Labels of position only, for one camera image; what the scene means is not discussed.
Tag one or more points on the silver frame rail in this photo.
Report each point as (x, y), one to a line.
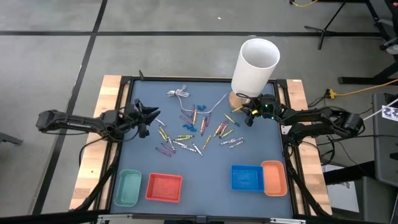
(118, 216)

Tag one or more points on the red plastic basket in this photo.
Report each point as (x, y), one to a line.
(163, 188)

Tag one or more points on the green plastic bin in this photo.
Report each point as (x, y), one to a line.
(127, 189)

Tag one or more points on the orange plastic bin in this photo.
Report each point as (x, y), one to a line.
(274, 179)

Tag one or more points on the black table frame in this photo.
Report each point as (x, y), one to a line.
(186, 78)

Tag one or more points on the round wooden lamp base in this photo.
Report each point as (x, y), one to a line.
(235, 102)

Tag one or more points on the person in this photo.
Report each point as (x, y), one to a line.
(392, 46)

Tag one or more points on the white mounting plate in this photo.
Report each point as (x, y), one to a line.
(285, 129)

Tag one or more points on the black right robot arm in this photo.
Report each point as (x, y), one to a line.
(311, 116)

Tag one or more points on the black stand foot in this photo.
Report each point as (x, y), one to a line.
(357, 80)

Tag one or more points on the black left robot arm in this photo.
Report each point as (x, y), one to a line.
(74, 122)

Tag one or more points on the white gray crayon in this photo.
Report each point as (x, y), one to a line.
(227, 142)
(236, 144)
(171, 144)
(188, 148)
(197, 149)
(237, 139)
(160, 122)
(179, 143)

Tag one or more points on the dark gray cabinet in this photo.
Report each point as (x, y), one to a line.
(384, 149)

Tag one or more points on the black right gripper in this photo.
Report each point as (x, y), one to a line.
(267, 107)

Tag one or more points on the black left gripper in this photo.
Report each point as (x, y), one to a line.
(132, 116)

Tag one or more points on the black tripod stand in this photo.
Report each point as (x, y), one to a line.
(325, 31)

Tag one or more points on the light wooden table board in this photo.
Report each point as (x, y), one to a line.
(104, 93)
(294, 91)

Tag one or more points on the white fiducial marker card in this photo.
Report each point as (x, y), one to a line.
(390, 112)

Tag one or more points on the small black post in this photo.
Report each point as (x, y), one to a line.
(141, 74)

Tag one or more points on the gray chair leg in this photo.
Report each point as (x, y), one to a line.
(9, 138)

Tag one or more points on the blue plastic basket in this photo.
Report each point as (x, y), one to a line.
(247, 179)

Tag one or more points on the purple crayon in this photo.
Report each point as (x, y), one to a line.
(208, 119)
(186, 119)
(168, 147)
(186, 113)
(221, 127)
(163, 152)
(193, 108)

